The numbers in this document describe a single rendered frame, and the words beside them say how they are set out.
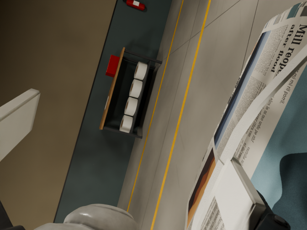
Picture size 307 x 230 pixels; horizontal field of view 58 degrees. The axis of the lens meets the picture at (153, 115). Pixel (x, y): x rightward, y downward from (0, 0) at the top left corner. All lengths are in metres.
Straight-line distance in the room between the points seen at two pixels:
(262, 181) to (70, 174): 6.53
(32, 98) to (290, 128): 0.18
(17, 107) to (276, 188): 0.18
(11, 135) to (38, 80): 6.57
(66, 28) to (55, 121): 2.15
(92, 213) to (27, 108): 0.33
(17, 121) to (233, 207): 0.13
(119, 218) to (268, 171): 0.31
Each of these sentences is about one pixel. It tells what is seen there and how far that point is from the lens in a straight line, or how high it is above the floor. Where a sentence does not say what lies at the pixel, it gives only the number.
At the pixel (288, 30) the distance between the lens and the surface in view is 0.27.
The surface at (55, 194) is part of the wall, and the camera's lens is 6.83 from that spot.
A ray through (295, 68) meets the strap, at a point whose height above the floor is 1.13.
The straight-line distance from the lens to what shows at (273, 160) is 0.23.
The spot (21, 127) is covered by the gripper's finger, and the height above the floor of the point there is 1.28.
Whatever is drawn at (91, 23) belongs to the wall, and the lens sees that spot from 6.99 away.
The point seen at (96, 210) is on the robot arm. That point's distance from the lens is 0.49.
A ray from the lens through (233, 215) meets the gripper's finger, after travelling 0.17.
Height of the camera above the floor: 1.24
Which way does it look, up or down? 13 degrees down
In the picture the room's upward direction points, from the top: 74 degrees counter-clockwise
